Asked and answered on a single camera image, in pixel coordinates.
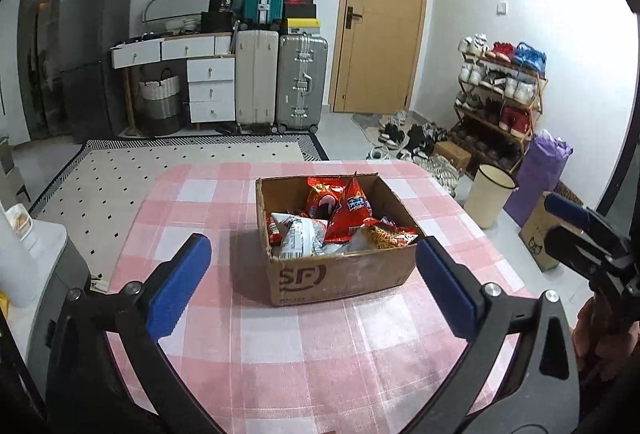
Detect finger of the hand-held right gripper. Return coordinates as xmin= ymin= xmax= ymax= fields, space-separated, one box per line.
xmin=544 ymin=191 xmax=632 ymax=255
xmin=544 ymin=225 xmax=616 ymax=283

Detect brown cat face paper bag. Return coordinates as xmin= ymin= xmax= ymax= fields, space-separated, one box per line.
xmin=518 ymin=191 xmax=571 ymax=273

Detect grey refrigerator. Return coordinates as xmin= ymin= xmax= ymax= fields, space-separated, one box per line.
xmin=59 ymin=0 xmax=134 ymax=143

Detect cream waste bin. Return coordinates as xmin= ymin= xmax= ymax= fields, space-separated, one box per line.
xmin=463 ymin=163 xmax=519 ymax=229

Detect small cardboard box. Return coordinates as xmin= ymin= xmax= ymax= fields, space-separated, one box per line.
xmin=433 ymin=140 xmax=474 ymax=171

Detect pink checked tablecloth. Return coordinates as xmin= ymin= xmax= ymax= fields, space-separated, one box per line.
xmin=107 ymin=159 xmax=536 ymax=434

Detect yellow silver noodle snack packet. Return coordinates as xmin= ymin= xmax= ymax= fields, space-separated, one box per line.
xmin=276 ymin=215 xmax=330 ymax=260

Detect beige suitcase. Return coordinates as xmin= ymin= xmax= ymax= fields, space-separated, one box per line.
xmin=234 ymin=29 xmax=280 ymax=130

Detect woven laundry basket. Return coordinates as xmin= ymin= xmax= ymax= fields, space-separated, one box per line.
xmin=138 ymin=69 xmax=182 ymax=135

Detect rows of sneakers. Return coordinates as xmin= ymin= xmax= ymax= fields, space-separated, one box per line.
xmin=457 ymin=33 xmax=549 ymax=138

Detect white kettle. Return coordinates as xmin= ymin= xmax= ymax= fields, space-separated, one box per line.
xmin=0 ymin=204 xmax=40 ymax=308

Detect black storage box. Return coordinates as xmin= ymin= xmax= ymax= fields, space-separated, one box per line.
xmin=200 ymin=11 xmax=239 ymax=33

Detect brown cardboard box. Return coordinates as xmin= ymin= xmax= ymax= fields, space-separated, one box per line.
xmin=255 ymin=172 xmax=427 ymax=308

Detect yellow black shoe box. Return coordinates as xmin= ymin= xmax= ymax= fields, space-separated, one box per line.
xmin=280 ymin=18 xmax=323 ymax=36

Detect silver suitcase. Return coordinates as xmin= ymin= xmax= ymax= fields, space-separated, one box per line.
xmin=275 ymin=32 xmax=330 ymax=133

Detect white drawer dresser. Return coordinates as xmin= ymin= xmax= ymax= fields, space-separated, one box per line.
xmin=110 ymin=34 xmax=237 ymax=125

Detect grey appliance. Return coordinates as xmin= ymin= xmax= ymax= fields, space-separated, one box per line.
xmin=27 ymin=219 xmax=94 ymax=391

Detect grey door mat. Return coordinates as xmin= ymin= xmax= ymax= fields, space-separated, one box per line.
xmin=352 ymin=111 xmax=401 ymax=145

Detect dark glass cabinet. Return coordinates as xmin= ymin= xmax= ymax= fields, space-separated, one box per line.
xmin=17 ymin=0 xmax=69 ymax=140

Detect beige dotted rug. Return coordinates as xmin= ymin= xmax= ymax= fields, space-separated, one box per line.
xmin=27 ymin=134 xmax=331 ymax=281

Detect person's right hand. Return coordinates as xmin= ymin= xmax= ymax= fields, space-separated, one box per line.
xmin=572 ymin=296 xmax=640 ymax=383

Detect wooden door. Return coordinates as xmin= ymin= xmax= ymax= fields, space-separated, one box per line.
xmin=329 ymin=0 xmax=431 ymax=114

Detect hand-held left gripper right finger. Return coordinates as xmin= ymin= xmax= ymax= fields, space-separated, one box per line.
xmin=415 ymin=234 xmax=583 ymax=434

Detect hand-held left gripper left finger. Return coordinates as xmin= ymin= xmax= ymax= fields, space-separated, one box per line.
xmin=45 ymin=233 xmax=226 ymax=434

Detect scattered pile of shoes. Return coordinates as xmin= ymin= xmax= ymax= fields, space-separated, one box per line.
xmin=367 ymin=109 xmax=466 ymax=195

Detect dark shoe box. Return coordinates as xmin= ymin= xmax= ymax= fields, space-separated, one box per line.
xmin=283 ymin=3 xmax=317 ymax=20

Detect purple bag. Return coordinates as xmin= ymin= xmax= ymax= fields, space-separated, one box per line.
xmin=503 ymin=129 xmax=574 ymax=228

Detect wooden shoe rack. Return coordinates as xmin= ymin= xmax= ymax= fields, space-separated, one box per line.
xmin=452 ymin=49 xmax=549 ymax=170

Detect small white food container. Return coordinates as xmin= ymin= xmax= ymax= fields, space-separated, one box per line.
xmin=4 ymin=203 xmax=39 ymax=250

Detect large red chip bag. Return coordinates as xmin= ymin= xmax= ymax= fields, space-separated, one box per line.
xmin=329 ymin=173 xmax=375 ymax=243

